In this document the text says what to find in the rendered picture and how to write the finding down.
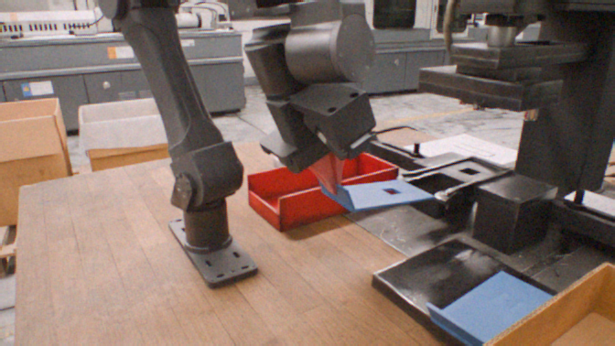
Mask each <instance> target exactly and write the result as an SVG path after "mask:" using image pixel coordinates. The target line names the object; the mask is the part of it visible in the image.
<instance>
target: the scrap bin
mask: <svg viewBox="0 0 615 346"><path fill-rule="evenodd" d="M398 173H399V167H397V166H394V164H392V163H390V162H386V161H384V160H381V159H380V158H378V157H373V156H370V155H368V154H366V153H364V152H362V154H360V155H358V156H357V157H355V158H354V159H353V160H352V161H349V160H348V159H347V158H346V159H345V162H344V167H343V170H342V176H341V186H351V185H359V184H368V183H376V182H385V181H393V180H395V179H396V177H398ZM246 181H247V196H248V206H251V207H252V208H253V209H254V210H255V211H256V212H258V213H259V214H260V216H261V217H263V218H264V219H266V220H267V221H268V222H269V223H270V224H272V225H273V226H275V228H276V229H277V230H278V231H279V232H287V231H290V230H293V229H296V228H300V226H303V225H306V224H309V223H312V222H318V221H321V220H325V219H327V218H331V217H334V216H338V215H340V214H341V213H343V212H347V211H350V210H347V209H346V208H344V207H343V206H341V205H340V204H338V202H337V201H335V200H333V199H332V198H330V197H329V196H327V195H326V194H323V193H322V192H321V187H320V185H319V183H318V179H317V176H316V175H315V174H314V173H313V172H311V171H310V170H309V169H305V170H304V171H302V172H301V173H298V174H294V173H292V172H291V171H289V170H288V168H286V167H281V168H273V169H268V170H265V171H259V172H254V173H251V174H246Z"/></svg>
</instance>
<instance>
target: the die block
mask: <svg viewBox="0 0 615 346"><path fill-rule="evenodd" d="M455 186H458V185H456V184H454V183H451V182H449V181H446V180H444V179H441V178H439V177H437V176H435V177H434V181H432V182H429V183H425V184H422V185H418V186H415V187H417V188H419V189H422V190H423V191H424V192H426V193H429V194H431V195H433V196H434V195H435V194H437V193H439V192H440V191H444V189H449V188H452V187H455ZM555 197H556V195H553V196H549V197H547V198H545V199H542V200H539V201H537V202H535V203H532V204H530V205H528V206H525V208H523V209H521V210H516V209H514V208H511V207H509V205H506V204H504V203H502V202H499V201H497V200H493V199H490V198H488V197H485V196H483V195H480V194H479V193H475V192H473V198H470V199H468V200H464V201H461V202H458V203H456V205H455V206H453V207H451V208H450V209H448V210H447V209H445V206H446V205H443V203H441V202H438V201H436V200H423V201H417V202H410V204H409V206H410V207H412V208H415V209H417V210H419V211H421V212H423V213H425V214H427V215H430V216H432V218H434V219H436V220H438V219H441V218H443V216H447V215H449V214H451V213H454V212H457V211H462V210H465V209H467V208H469V207H472V206H474V201H475V202H477V208H476V213H475V220H474V225H473V231H472V238H473V239H475V240H477V241H479V242H482V243H485V244H487V245H488V246H490V247H492V248H494V249H496V250H498V252H500V253H502V254H506V255H508V256H510V255H512V254H513V253H515V252H517V251H519V250H521V249H523V248H524V247H526V246H529V245H531V244H533V243H536V242H538V240H540V239H542V238H543V237H545V234H546V230H547V226H548V222H549V220H548V219H547V215H546V211H547V206H548V202H549V200H552V199H554V198H555Z"/></svg>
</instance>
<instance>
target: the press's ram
mask: <svg viewBox="0 0 615 346"><path fill-rule="evenodd" d="M523 19H524V15H522V16H518V21H517V22H515V21H507V16H504V14H487V15H485V17H484V26H490V27H489V35H488V40H487V43H474V44H459V45H451V46H450V53H449V64H455V65H456V66H446V67H437V68H427V69H419V73H418V84H417V90H418V91H420V92H428V93H434V94H437V96H442V97H447V98H452V99H457V100H459V104H460V105H462V106H463V107H467V105H469V104H473V108H472V110H474V111H485V109H486V108H487V109H503V110H508V111H513V112H517V113H519V112H523V119H524V120H525V121H529V122H533V121H535V120H536V119H537V117H538V114H539V109H540V108H542V107H546V106H551V105H555V104H558V101H559V97H560V92H561V88H562V84H563V80H562V79H555V78H547V77H539V72H540V67H534V66H540V65H547V64H557V63H564V62H571V61H580V60H583V61H587V60H590V59H591V54H592V50H593V47H594V43H571V42H569V41H552V40H536V41H522V40H520V41H515V36H516V30H517V27H521V26H522V25H523Z"/></svg>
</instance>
